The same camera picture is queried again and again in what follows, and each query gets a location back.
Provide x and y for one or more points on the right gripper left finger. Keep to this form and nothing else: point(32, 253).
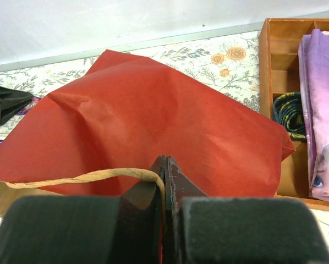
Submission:
point(40, 227)

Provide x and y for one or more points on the wooden tray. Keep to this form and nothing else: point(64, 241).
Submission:
point(279, 74)

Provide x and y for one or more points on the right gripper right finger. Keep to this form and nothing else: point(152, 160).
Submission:
point(203, 229)

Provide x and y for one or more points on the purple chocolate bar wrapper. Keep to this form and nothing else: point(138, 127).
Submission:
point(6, 128)

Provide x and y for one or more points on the dark rolled tape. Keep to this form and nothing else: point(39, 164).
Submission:
point(288, 112)

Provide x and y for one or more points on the red paper bag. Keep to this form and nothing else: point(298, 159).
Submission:
point(125, 112)

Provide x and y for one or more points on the purple Frozen bag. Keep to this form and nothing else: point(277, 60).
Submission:
point(313, 53)

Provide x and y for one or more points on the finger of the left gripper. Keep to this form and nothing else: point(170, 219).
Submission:
point(11, 94)
point(11, 106)

